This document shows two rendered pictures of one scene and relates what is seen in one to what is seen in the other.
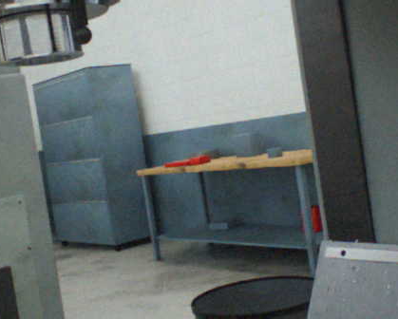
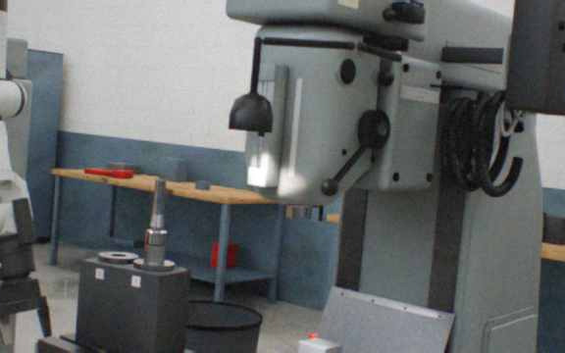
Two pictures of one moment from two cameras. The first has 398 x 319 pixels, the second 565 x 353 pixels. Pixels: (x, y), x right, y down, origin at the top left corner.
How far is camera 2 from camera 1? 119 cm
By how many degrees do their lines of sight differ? 15
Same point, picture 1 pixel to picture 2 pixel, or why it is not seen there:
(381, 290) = (357, 312)
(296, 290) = (232, 316)
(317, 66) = (350, 209)
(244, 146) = (171, 171)
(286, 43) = (233, 81)
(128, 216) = not seen: hidden behind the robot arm
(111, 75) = (41, 61)
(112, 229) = not seen: hidden behind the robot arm
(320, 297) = (328, 311)
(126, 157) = (37, 149)
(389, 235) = (365, 289)
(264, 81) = (203, 111)
